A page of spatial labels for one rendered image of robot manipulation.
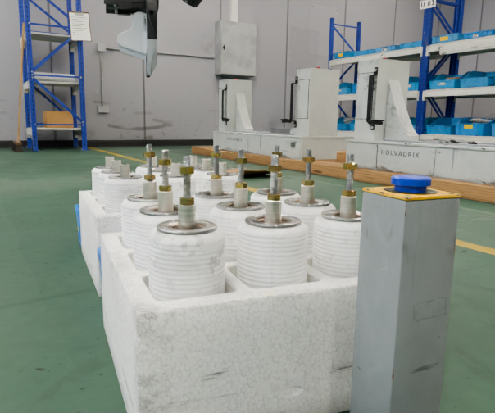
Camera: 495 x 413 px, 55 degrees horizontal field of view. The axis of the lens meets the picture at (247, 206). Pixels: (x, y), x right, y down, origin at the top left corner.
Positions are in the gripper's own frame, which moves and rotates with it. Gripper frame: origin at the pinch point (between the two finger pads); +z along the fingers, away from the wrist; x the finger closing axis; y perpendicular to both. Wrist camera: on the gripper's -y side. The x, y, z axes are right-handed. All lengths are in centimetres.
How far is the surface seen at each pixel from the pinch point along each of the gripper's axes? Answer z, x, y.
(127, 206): 22.0, 2.7, 4.7
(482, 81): -39, -384, -375
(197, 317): 30.0, 31.0, -2.9
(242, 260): 26.1, 23.0, -9.9
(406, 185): 14.4, 38.8, -22.9
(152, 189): 19.7, 1.0, 0.6
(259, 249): 24.0, 25.3, -11.4
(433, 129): 14, -442, -359
